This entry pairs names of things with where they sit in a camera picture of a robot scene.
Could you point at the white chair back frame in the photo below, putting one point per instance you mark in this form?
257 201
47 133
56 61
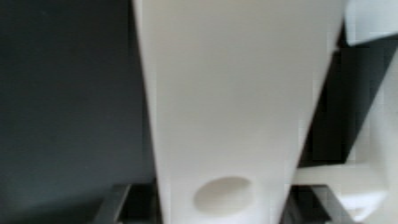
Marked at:
271 74

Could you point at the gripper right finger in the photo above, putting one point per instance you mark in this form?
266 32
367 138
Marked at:
313 207

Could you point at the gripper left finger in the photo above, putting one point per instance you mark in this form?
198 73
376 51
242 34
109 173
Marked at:
129 205

